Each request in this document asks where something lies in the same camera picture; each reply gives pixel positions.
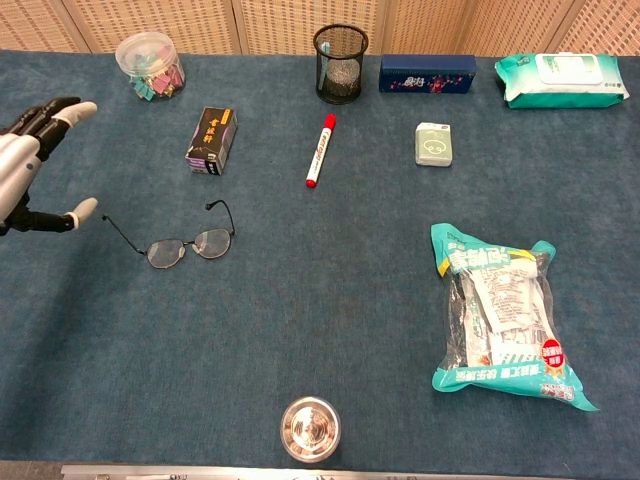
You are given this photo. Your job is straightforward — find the thin-framed eyeglasses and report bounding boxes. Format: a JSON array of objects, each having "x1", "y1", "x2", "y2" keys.
[{"x1": 101, "y1": 199, "x2": 237, "y2": 270}]

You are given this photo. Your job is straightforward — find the round metal tin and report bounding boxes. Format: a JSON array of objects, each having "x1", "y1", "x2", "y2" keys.
[{"x1": 279, "y1": 396, "x2": 343, "y2": 464}]

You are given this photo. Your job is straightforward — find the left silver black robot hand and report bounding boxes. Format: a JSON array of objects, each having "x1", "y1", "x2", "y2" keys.
[{"x1": 0, "y1": 96, "x2": 99, "y2": 237}]

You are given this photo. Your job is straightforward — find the black mesh pen holder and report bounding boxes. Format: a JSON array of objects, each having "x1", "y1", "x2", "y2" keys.
[{"x1": 312, "y1": 23, "x2": 370, "y2": 106}]

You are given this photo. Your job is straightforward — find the clear jar of binder clips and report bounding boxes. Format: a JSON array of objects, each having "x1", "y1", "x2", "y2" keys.
[{"x1": 114, "y1": 31, "x2": 187, "y2": 102}]

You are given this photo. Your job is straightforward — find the green white wet wipes pack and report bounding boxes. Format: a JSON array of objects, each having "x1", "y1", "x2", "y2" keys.
[{"x1": 494, "y1": 52, "x2": 631, "y2": 110}]

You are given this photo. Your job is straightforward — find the dark blue rectangular box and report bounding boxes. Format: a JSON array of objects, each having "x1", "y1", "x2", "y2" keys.
[{"x1": 378, "y1": 54, "x2": 477, "y2": 95}]

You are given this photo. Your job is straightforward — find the aluminium rail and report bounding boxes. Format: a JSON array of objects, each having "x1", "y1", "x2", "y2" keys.
[{"x1": 59, "y1": 464, "x2": 576, "y2": 480}]

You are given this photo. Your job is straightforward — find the black staple box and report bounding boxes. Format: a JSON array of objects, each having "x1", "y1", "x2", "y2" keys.
[{"x1": 184, "y1": 106, "x2": 239, "y2": 177}]

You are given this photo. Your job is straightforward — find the teal clear snack bag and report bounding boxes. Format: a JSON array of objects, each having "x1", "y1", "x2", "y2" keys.
[{"x1": 430, "y1": 222, "x2": 600, "y2": 413}]

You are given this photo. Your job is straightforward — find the small grey-green tissue pack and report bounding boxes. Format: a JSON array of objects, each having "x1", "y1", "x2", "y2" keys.
[{"x1": 414, "y1": 121, "x2": 457, "y2": 168}]

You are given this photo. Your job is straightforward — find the woven folding screen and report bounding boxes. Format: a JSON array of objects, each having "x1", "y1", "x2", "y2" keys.
[{"x1": 0, "y1": 0, "x2": 640, "y2": 57}]

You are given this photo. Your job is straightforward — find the red white marker pen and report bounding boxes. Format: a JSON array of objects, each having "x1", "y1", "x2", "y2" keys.
[{"x1": 305, "y1": 113, "x2": 338, "y2": 189}]

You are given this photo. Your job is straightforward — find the silver steel wool ball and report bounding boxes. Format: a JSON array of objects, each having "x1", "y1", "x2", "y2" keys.
[{"x1": 325, "y1": 58, "x2": 363, "y2": 97}]

